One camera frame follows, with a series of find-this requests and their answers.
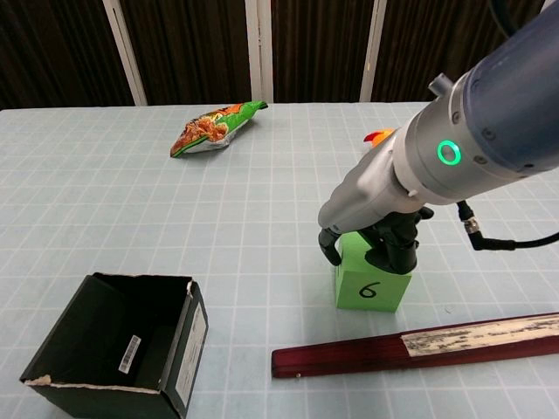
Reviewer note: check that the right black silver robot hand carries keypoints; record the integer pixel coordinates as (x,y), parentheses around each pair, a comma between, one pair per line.
(362,192)

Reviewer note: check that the green cube with handwritten numbers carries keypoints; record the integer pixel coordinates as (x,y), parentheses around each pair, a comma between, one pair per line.
(371,290)

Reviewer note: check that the yellow rubber chicken toy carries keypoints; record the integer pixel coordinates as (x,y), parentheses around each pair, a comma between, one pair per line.
(380,135)

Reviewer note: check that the dark red folded fan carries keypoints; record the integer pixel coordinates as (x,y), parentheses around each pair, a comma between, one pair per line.
(349,355)

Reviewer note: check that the green snack bag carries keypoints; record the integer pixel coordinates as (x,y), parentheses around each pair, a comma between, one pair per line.
(209,131)

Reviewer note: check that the light blue grid tablecloth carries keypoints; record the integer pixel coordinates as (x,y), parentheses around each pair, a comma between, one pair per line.
(131,218)

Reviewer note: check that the black open cardboard box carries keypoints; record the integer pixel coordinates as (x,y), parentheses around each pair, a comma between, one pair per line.
(109,345)

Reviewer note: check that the white metal frame post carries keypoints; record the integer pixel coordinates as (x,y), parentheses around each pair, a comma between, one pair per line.
(126,57)
(260,52)
(372,52)

